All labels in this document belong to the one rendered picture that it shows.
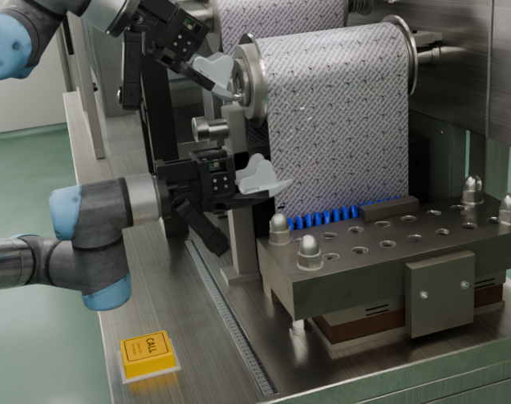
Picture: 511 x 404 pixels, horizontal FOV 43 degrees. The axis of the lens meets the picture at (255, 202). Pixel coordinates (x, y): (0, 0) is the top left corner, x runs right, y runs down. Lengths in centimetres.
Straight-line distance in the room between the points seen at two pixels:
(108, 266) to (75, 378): 169
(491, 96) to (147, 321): 64
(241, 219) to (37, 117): 558
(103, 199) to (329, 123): 36
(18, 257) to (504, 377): 73
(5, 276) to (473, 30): 78
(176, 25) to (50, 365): 199
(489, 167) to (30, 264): 88
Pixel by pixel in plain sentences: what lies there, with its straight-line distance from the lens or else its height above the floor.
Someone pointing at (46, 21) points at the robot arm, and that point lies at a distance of 96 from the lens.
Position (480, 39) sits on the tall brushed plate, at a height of 129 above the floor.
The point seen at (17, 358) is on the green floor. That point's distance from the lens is 287.
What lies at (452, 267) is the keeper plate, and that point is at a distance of 95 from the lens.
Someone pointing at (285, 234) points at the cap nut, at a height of 105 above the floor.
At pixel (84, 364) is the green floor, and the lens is 272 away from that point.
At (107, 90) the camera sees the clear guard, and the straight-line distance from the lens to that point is 200.
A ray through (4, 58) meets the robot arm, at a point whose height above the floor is 135.
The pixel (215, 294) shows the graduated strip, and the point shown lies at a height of 90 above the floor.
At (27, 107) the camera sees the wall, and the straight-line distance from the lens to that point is 661.
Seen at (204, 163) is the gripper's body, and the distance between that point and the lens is 95.
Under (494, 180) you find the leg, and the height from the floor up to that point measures 97.
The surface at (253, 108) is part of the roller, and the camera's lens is 101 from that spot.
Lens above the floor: 144
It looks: 21 degrees down
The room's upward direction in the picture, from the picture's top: 5 degrees counter-clockwise
